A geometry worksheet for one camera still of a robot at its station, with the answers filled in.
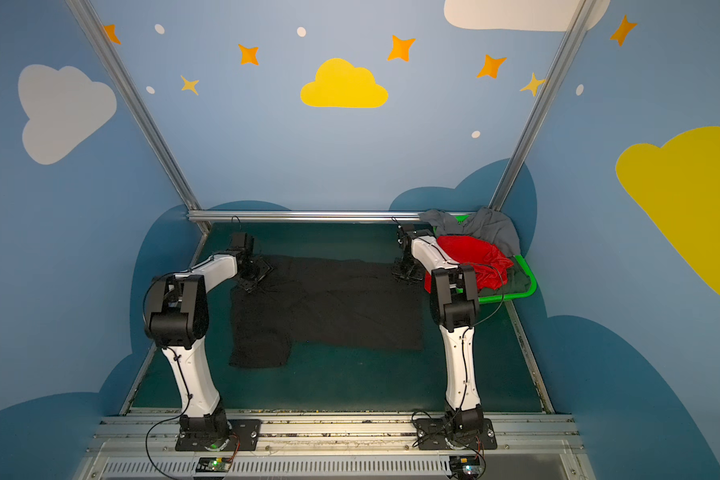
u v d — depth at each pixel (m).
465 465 0.72
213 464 0.71
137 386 0.86
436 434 0.75
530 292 0.92
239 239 0.87
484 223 1.11
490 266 0.90
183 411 0.63
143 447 0.68
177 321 0.55
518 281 0.92
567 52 0.75
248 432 0.75
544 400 0.86
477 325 0.62
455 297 0.62
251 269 0.88
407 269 0.93
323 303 0.99
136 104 0.84
